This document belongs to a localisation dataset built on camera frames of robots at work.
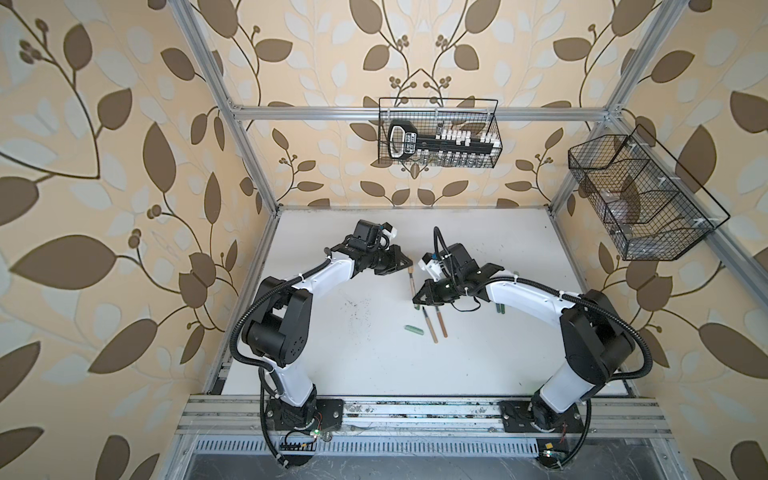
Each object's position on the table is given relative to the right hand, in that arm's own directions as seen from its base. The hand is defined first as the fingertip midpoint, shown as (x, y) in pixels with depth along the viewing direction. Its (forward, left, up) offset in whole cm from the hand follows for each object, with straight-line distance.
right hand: (415, 302), depth 84 cm
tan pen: (+5, +1, +2) cm, 5 cm away
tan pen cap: (+8, +1, +4) cm, 9 cm away
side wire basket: (+10, -58, +25) cm, 64 cm away
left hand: (+10, 0, +6) cm, 12 cm away
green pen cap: (+3, -1, -9) cm, 10 cm away
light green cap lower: (-4, 0, -10) cm, 10 cm away
